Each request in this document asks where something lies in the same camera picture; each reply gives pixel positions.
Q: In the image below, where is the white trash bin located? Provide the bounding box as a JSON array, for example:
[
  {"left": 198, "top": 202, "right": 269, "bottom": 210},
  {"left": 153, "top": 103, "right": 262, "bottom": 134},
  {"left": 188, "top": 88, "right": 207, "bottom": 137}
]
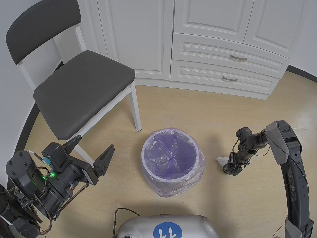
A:
[{"left": 141, "top": 129, "right": 202, "bottom": 196}]

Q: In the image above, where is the purple plastic bag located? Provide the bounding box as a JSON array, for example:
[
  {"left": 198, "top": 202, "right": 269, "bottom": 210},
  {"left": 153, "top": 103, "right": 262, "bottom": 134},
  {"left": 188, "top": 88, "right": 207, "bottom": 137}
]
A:
[{"left": 141, "top": 127, "right": 207, "bottom": 198}]

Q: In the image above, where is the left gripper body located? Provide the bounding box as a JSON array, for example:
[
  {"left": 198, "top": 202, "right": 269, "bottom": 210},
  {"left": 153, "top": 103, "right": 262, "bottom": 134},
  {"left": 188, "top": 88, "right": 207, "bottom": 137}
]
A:
[{"left": 47, "top": 156, "right": 100, "bottom": 202}]

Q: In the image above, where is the white wardrobe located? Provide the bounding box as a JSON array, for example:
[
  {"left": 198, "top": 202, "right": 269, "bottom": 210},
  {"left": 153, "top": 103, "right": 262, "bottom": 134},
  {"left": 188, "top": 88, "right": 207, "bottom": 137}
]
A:
[{"left": 40, "top": 0, "right": 306, "bottom": 100}]

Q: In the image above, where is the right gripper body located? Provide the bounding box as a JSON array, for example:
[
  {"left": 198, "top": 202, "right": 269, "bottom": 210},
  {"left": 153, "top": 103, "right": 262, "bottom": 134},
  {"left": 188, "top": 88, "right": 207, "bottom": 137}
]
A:
[{"left": 227, "top": 151, "right": 249, "bottom": 168}]

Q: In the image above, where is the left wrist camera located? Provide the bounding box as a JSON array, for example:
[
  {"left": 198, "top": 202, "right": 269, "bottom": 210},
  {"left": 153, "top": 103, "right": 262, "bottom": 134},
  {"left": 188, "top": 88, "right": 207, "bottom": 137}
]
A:
[{"left": 41, "top": 142, "right": 69, "bottom": 172}]

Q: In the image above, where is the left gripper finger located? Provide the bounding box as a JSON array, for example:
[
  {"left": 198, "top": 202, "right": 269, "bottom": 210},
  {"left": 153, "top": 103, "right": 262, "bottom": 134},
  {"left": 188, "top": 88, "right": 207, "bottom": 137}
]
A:
[
  {"left": 93, "top": 143, "right": 115, "bottom": 178},
  {"left": 63, "top": 135, "right": 82, "bottom": 156}
]

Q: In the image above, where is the black cable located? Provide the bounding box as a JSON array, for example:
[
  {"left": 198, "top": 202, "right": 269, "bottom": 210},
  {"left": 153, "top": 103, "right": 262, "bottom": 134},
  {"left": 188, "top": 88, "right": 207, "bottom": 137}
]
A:
[
  {"left": 272, "top": 225, "right": 288, "bottom": 238},
  {"left": 113, "top": 207, "right": 140, "bottom": 238}
]

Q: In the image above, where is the white paper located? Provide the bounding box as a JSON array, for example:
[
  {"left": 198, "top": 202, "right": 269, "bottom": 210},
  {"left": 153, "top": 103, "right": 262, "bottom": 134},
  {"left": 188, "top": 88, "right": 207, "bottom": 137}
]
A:
[{"left": 216, "top": 156, "right": 229, "bottom": 173}]

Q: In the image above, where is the black plastic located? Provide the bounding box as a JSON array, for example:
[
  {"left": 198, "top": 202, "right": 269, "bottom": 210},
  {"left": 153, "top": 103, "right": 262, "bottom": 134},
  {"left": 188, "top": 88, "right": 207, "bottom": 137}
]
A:
[{"left": 222, "top": 163, "right": 244, "bottom": 176}]

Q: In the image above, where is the grey and white chair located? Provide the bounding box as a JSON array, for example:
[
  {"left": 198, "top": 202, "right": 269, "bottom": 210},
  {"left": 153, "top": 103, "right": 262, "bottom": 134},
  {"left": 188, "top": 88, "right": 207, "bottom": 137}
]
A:
[{"left": 5, "top": 0, "right": 142, "bottom": 168}]

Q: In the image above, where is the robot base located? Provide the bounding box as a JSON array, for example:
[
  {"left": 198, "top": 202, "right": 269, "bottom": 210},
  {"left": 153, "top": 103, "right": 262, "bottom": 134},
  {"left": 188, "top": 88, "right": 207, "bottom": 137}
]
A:
[{"left": 116, "top": 215, "right": 221, "bottom": 238}]

